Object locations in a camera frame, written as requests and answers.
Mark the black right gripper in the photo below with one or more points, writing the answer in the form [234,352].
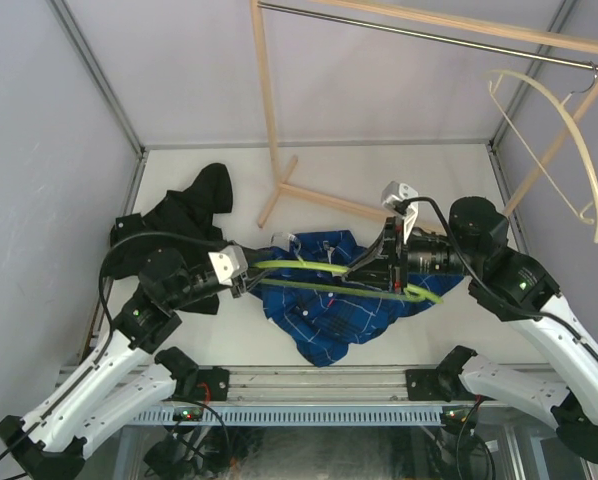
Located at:
[376,269]

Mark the black shirt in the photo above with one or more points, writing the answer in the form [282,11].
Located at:
[173,238]

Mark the green plastic hanger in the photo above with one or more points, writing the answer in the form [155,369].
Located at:
[329,285]

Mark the grey slotted cable duct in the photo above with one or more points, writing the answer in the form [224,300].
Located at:
[285,416]

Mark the blue plaid shirt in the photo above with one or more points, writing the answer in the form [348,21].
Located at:
[324,324]

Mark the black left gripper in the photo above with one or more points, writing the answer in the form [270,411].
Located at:
[242,281]

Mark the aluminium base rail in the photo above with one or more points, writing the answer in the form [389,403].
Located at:
[310,385]

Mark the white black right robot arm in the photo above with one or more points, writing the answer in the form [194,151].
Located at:
[517,290]

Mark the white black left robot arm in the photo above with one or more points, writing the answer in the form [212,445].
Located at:
[127,372]

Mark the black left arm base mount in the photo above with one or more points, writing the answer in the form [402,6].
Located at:
[212,385]

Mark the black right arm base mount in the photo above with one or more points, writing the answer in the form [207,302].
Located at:
[423,385]

